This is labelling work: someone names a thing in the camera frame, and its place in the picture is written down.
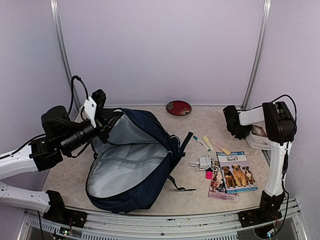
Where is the pink highlighter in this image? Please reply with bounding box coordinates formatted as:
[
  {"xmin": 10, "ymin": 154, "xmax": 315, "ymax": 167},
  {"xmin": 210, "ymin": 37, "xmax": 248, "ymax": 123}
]
[{"xmin": 212, "ymin": 141, "xmax": 226, "ymax": 152}]

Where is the red floral plate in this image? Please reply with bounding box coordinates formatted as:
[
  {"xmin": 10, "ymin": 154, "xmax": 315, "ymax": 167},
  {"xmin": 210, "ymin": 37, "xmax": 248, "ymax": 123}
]
[{"xmin": 165, "ymin": 100, "xmax": 192, "ymax": 117}]

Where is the dog cover book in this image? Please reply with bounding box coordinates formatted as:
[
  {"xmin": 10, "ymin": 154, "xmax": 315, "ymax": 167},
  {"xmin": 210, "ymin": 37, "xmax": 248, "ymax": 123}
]
[{"xmin": 216, "ymin": 151, "xmax": 258, "ymax": 194}]

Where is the left aluminium corner post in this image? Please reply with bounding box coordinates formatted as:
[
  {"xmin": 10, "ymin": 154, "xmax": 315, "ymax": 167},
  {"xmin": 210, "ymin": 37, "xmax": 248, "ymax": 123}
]
[{"xmin": 49, "ymin": 0, "xmax": 82, "ymax": 111}]

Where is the navy blue backpack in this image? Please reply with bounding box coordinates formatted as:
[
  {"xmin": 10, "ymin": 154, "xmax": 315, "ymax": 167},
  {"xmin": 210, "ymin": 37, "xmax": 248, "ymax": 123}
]
[{"xmin": 85, "ymin": 108, "xmax": 193, "ymax": 213}]

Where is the right aluminium corner post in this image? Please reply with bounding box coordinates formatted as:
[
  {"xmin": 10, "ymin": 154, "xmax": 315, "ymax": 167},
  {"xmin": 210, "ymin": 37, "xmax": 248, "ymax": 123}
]
[{"xmin": 241, "ymin": 0, "xmax": 272, "ymax": 109}]

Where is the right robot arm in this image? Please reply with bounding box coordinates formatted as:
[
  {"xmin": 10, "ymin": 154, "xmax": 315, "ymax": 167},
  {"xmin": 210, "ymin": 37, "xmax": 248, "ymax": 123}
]
[{"xmin": 223, "ymin": 100, "xmax": 297, "ymax": 228}]

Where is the white charger with cable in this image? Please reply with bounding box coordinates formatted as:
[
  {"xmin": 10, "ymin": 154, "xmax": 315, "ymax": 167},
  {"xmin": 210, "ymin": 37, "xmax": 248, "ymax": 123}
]
[{"xmin": 189, "ymin": 154, "xmax": 220, "ymax": 172}]

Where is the aluminium corner post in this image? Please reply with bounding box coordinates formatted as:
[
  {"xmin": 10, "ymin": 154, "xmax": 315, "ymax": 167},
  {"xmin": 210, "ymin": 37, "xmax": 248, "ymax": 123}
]
[
  {"xmin": 241, "ymin": 0, "xmax": 272, "ymax": 109},
  {"xmin": 49, "ymin": 0, "xmax": 82, "ymax": 111}
]

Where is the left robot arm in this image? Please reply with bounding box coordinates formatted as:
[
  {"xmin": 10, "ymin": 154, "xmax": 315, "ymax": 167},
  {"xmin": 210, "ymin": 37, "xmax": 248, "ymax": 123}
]
[{"xmin": 0, "ymin": 105, "xmax": 123, "ymax": 227}]

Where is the pink cover book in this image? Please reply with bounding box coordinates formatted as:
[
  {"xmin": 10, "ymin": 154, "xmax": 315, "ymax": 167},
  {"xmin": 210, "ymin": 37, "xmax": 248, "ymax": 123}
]
[{"xmin": 207, "ymin": 160, "xmax": 239, "ymax": 203}]

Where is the green capped white marker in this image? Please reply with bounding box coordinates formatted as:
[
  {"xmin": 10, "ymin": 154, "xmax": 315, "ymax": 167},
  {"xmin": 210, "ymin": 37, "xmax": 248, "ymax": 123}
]
[{"xmin": 192, "ymin": 135, "xmax": 211, "ymax": 152}]

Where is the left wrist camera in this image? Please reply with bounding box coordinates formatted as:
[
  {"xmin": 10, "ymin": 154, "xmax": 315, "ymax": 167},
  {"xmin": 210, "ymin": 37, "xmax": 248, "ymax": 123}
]
[{"xmin": 80, "ymin": 89, "xmax": 107, "ymax": 128}]

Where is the white grey book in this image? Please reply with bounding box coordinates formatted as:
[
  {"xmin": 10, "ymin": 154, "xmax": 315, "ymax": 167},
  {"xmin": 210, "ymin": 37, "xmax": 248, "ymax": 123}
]
[{"xmin": 245, "ymin": 125, "xmax": 271, "ymax": 151}]

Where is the pink small cap object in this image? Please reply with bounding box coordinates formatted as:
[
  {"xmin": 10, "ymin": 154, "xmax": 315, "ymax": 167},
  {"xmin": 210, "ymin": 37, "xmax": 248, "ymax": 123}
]
[{"xmin": 205, "ymin": 171, "xmax": 213, "ymax": 180}]

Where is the metal front rail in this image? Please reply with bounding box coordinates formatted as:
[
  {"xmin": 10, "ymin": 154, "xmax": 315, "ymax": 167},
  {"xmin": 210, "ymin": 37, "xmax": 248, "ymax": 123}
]
[{"xmin": 23, "ymin": 197, "xmax": 310, "ymax": 240}]

